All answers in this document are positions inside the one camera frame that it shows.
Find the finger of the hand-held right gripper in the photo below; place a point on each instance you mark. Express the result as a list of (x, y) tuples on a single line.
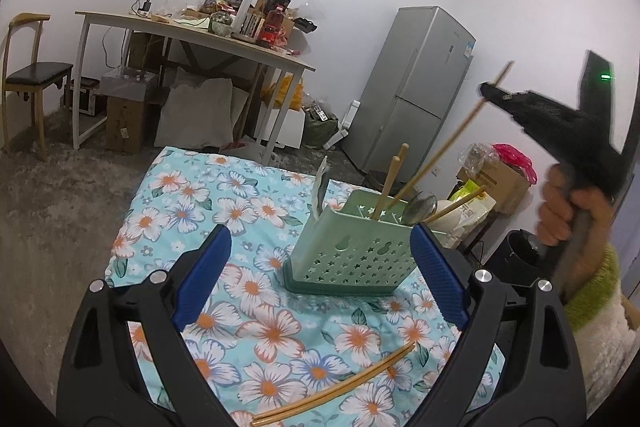
[(500, 99)]

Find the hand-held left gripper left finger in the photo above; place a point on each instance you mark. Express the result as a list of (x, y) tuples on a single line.
[(205, 277)]

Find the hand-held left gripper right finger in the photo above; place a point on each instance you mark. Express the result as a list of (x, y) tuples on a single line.
[(440, 277)]

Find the wooden chopstick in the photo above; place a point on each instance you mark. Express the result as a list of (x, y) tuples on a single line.
[(320, 403), (392, 182), (450, 142), (386, 187), (460, 202)]

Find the stainless steel spoon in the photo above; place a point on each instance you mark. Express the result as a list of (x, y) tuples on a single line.
[(422, 207)]

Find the green perforated utensil holder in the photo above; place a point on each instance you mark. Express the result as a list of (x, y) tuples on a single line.
[(345, 257)]

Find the bundle of wooden chopsticks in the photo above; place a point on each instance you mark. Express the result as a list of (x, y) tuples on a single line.
[(350, 382)]

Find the person's right forearm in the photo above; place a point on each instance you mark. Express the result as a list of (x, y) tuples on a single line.
[(610, 337)]

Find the person's right hand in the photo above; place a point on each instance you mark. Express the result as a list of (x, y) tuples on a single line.
[(555, 217)]

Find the pink plastic bag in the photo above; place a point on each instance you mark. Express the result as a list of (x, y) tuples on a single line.
[(515, 159)]

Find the clear plastic bag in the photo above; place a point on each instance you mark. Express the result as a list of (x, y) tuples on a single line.
[(475, 157)]

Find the yellow and white rice bag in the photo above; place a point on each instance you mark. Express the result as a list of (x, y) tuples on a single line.
[(477, 207)]

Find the silver refrigerator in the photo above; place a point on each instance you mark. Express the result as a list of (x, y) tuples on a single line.
[(420, 82)]

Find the black trash bin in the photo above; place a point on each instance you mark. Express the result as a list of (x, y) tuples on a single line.
[(520, 257)]

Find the large cardboard box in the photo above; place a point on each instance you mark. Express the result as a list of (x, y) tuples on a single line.
[(505, 184)]

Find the blue floral tablecloth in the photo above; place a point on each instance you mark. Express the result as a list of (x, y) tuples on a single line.
[(280, 332)]

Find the white cloth sack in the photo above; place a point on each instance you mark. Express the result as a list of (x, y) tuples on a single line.
[(200, 117)]

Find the white box under desk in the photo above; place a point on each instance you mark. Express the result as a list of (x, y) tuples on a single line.
[(285, 127)]

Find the small brown cardboard box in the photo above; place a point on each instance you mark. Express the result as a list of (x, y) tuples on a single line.
[(122, 124)]

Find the dark green bag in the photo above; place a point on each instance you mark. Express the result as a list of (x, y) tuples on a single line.
[(317, 127)]

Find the yellow plastic bag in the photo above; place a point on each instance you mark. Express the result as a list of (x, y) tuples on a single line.
[(287, 94)]

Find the grey storage box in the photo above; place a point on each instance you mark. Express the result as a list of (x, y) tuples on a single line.
[(127, 82)]

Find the red drink bottle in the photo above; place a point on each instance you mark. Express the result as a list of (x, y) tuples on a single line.
[(272, 27)]

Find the white-framed wooden desk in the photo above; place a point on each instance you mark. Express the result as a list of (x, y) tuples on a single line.
[(200, 34)]

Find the glass jar on desk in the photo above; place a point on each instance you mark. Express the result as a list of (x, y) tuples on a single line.
[(220, 22)]

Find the wooden chair with black seat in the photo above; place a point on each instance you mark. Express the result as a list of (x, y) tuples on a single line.
[(37, 72)]

